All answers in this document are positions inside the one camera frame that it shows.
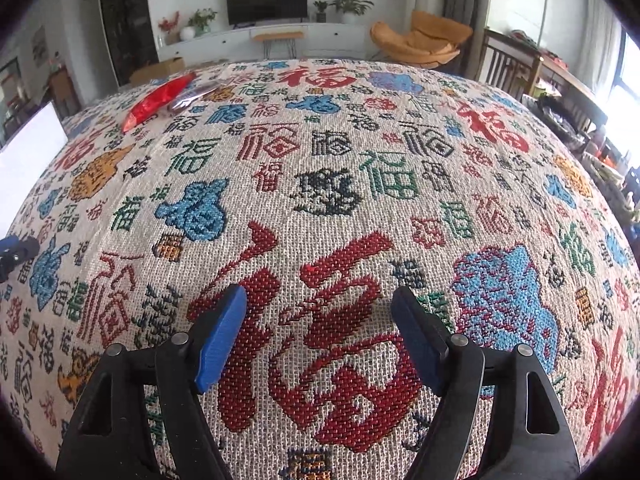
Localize wooden stool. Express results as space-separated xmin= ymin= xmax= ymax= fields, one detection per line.
xmin=251 ymin=31 xmax=304 ymax=59

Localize white storage box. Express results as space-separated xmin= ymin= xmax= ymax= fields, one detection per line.
xmin=0 ymin=101 xmax=69 ymax=241

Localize large leafy potted plant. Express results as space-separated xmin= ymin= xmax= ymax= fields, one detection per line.
xmin=330 ymin=0 xmax=375 ymax=25

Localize cardboard box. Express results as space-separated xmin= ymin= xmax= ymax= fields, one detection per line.
xmin=129 ymin=57 xmax=187 ymax=86

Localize dark wooden chair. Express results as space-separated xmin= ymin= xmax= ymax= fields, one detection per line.
xmin=475 ymin=29 xmax=543 ymax=101

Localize wooden dining table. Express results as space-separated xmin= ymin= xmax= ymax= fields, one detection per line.
xmin=525 ymin=55 xmax=608 ymax=136

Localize grey curtain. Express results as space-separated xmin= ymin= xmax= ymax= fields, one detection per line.
xmin=442 ymin=0 xmax=493 ymax=81

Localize white television cabinet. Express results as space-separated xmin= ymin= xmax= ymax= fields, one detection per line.
xmin=157 ymin=22 xmax=381 ymax=63

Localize framed wall picture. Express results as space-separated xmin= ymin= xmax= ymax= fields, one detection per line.
xmin=32 ymin=27 xmax=51 ymax=63

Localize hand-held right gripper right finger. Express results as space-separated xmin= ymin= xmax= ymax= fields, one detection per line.
xmin=391 ymin=286 xmax=583 ymax=480

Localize red flowers in vase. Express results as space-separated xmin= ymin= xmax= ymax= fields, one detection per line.
xmin=158 ymin=12 xmax=180 ymax=46

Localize orange lounge chair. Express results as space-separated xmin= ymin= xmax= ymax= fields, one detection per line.
xmin=370 ymin=10 xmax=473 ymax=68

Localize red snack packet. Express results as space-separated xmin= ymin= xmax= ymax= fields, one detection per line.
xmin=122 ymin=72 xmax=197 ymax=133

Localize dark clear snack packet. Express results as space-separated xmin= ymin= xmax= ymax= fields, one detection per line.
xmin=167 ymin=81 xmax=221 ymax=111

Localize black television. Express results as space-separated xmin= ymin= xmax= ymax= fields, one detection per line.
xmin=225 ymin=0 xmax=308 ymax=27

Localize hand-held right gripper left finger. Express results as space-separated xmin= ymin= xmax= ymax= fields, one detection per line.
xmin=55 ymin=284 xmax=248 ymax=480

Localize printed blanket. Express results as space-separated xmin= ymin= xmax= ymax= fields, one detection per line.
xmin=0 ymin=57 xmax=640 ymax=480

